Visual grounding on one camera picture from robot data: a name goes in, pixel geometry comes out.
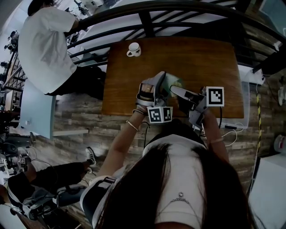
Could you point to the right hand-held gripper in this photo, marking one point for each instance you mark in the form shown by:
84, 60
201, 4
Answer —
214, 96

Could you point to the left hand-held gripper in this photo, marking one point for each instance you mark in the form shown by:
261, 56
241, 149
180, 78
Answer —
159, 114

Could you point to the green dimpled glass cup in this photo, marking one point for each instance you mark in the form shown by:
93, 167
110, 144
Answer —
171, 78

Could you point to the white mug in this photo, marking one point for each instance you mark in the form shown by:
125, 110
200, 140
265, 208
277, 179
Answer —
134, 49

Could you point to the person's left forearm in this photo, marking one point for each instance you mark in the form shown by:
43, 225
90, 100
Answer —
120, 145

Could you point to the person's right forearm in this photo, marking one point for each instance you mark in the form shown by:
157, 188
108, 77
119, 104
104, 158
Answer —
215, 132

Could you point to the person's left hand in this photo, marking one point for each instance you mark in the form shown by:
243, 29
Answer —
147, 90

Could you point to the person's black trousers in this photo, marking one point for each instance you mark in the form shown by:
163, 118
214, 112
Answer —
174, 129

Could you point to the clear plastic storage box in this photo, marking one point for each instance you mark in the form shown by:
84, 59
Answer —
244, 105

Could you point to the white box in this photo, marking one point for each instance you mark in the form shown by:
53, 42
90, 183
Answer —
253, 76

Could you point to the person's white shirt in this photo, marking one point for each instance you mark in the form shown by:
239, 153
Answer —
185, 170

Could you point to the yellow black striped tape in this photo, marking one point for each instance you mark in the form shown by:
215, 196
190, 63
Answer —
258, 123

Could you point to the clear plastic jar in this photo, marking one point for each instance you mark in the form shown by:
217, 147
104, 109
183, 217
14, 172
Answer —
280, 144

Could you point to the light blue table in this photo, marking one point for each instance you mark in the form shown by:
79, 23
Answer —
38, 109

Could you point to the white cabinet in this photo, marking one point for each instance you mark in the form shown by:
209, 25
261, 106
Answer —
268, 194

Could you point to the black office chair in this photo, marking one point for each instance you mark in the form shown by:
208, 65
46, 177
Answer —
71, 196

